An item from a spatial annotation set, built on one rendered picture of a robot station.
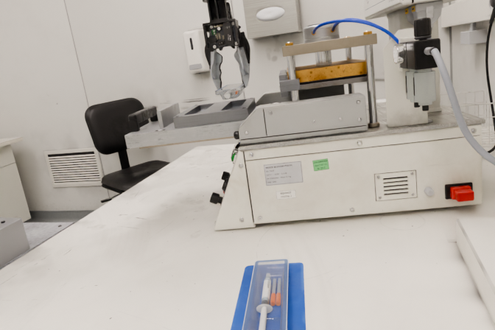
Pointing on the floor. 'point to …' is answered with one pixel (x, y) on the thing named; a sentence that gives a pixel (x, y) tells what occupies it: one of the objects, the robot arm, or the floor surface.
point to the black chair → (118, 142)
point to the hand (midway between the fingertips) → (232, 83)
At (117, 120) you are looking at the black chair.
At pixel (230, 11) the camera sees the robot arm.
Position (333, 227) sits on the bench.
